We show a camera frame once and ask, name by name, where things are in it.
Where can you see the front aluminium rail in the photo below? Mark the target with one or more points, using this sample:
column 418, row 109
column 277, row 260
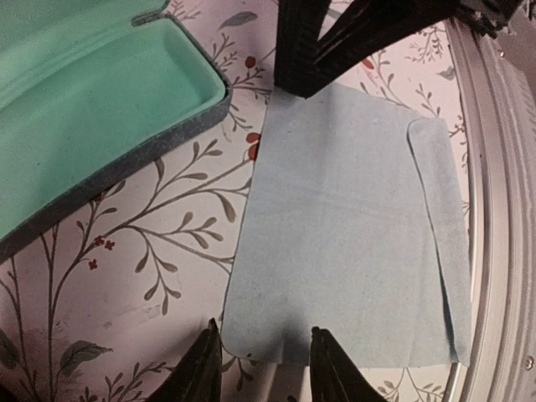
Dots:
column 499, row 111

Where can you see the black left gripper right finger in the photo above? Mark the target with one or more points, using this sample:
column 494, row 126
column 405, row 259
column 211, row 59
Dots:
column 333, row 375

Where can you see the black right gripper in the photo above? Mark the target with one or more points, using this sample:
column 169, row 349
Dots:
column 365, row 27

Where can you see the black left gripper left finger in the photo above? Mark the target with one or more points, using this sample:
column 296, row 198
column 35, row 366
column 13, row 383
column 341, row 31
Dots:
column 197, row 377

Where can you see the blue-grey cleaning cloth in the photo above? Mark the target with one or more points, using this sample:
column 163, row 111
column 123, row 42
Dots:
column 353, row 223

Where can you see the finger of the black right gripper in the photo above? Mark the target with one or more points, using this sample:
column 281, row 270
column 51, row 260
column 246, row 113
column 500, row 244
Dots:
column 298, row 27

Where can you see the grey case green lining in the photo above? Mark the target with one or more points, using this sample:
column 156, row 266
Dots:
column 91, row 92

